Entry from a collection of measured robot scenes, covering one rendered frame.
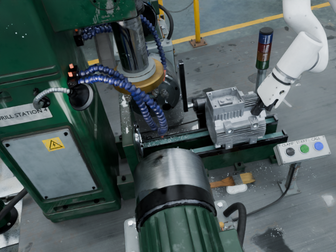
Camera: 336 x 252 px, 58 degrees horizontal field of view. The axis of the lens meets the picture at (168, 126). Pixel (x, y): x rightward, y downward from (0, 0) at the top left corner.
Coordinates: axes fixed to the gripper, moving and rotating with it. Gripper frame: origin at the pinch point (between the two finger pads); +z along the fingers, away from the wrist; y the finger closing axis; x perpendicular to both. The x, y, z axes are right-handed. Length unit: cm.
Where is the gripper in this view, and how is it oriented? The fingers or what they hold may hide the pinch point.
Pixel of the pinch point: (256, 110)
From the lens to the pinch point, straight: 120.1
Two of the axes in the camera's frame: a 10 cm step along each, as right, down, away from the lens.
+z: -3.9, 7.0, 5.9
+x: -9.1, -1.9, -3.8
